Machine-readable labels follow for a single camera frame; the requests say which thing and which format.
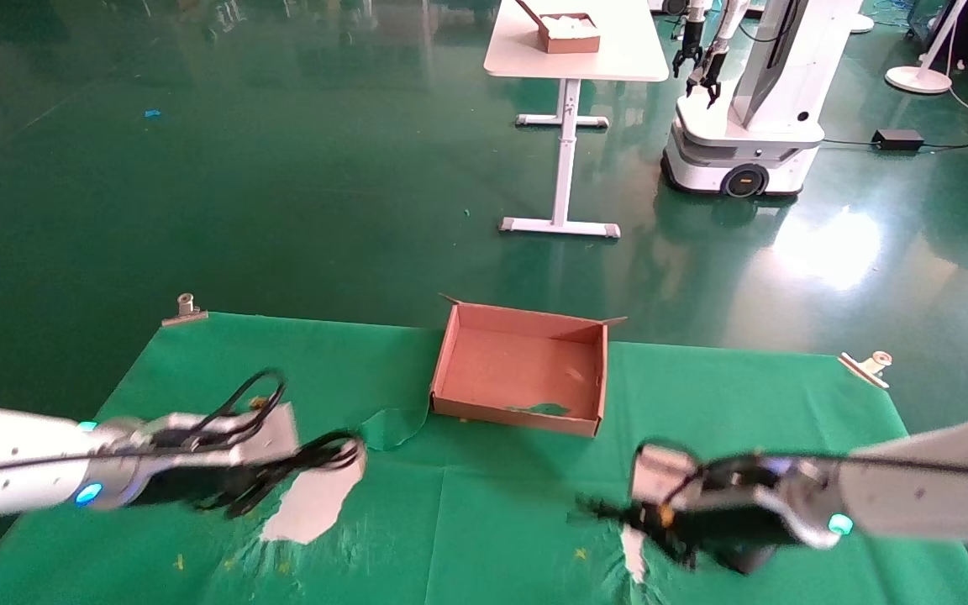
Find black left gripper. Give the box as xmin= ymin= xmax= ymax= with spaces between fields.
xmin=118 ymin=412 xmax=321 ymax=519

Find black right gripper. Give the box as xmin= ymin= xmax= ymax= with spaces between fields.
xmin=576 ymin=454 xmax=821 ymax=572

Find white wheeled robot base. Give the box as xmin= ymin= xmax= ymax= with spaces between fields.
xmin=660 ymin=0 xmax=865 ymax=199

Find open brown cardboard box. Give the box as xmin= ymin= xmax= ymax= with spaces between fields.
xmin=428 ymin=294 xmax=626 ymax=438

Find small brown cardboard box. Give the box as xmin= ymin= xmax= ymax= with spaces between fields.
xmin=514 ymin=0 xmax=602 ymax=55

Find white items in small box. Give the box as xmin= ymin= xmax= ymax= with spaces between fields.
xmin=544 ymin=14 xmax=600 ymax=39

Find torn green tablecloth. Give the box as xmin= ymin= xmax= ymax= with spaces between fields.
xmin=0 ymin=313 xmax=968 ymax=605

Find metal table clamp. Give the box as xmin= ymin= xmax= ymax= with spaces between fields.
xmin=837 ymin=350 xmax=892 ymax=389
xmin=160 ymin=293 xmax=208 ymax=328

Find small black robot gripper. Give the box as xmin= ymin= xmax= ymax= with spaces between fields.
xmin=685 ymin=46 xmax=724 ymax=108
xmin=672 ymin=24 xmax=705 ymax=78

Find black power adapter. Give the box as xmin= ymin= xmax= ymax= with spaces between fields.
xmin=871 ymin=128 xmax=924 ymax=153

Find white floor stand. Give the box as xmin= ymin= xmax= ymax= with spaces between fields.
xmin=884 ymin=0 xmax=968 ymax=95

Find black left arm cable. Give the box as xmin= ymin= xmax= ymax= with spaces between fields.
xmin=0 ymin=368 xmax=287 ymax=484

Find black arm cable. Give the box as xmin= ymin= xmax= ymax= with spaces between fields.
xmin=0 ymin=368 xmax=287 ymax=484
xmin=660 ymin=450 xmax=968 ymax=487

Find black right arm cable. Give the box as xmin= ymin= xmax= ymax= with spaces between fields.
xmin=660 ymin=450 xmax=968 ymax=487

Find white pedestal table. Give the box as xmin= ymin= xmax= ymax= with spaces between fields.
xmin=482 ymin=0 xmax=670 ymax=240

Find black adapter floor cable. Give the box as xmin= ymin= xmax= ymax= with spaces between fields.
xmin=820 ymin=133 xmax=968 ymax=154

